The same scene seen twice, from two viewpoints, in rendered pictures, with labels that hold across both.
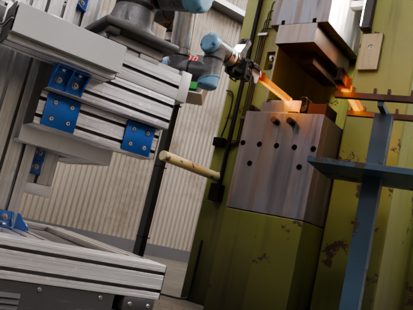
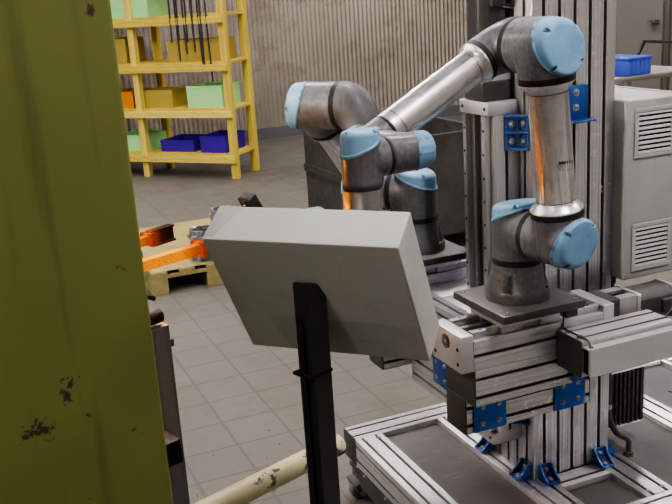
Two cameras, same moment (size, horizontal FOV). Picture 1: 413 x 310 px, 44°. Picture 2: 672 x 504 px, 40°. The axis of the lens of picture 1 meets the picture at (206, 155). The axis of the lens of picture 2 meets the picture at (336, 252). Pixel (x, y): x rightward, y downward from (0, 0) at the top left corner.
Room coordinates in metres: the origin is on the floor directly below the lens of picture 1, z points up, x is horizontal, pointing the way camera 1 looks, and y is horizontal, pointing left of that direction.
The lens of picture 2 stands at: (3.92, 0.53, 1.54)
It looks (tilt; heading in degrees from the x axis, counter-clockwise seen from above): 16 degrees down; 191
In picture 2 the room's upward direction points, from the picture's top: 4 degrees counter-clockwise
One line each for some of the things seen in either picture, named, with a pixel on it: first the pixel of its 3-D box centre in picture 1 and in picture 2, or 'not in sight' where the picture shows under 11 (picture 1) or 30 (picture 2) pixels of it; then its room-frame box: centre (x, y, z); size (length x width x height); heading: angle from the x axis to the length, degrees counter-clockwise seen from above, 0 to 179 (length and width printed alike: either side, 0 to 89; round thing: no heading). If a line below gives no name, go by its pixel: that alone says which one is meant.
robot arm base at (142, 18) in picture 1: (131, 22); (417, 231); (1.40, 0.29, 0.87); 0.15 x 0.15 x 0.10
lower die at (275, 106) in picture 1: (300, 121); not in sight; (2.40, -0.40, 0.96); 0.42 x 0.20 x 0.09; 143
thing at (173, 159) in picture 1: (192, 166); (258, 484); (2.37, 0.05, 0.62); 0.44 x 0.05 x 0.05; 143
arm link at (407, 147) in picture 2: (161, 13); (399, 151); (2.17, 0.34, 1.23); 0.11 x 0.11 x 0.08; 41
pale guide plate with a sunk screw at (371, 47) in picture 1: (370, 51); not in sight; (2.15, -0.61, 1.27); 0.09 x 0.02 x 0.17; 53
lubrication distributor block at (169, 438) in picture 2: (219, 142); (165, 448); (2.57, -0.05, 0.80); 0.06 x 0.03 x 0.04; 53
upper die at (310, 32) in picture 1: (314, 51); not in sight; (2.40, -0.40, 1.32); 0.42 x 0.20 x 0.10; 143
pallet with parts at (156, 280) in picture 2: not in sight; (188, 238); (-1.23, -1.34, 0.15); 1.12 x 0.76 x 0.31; 36
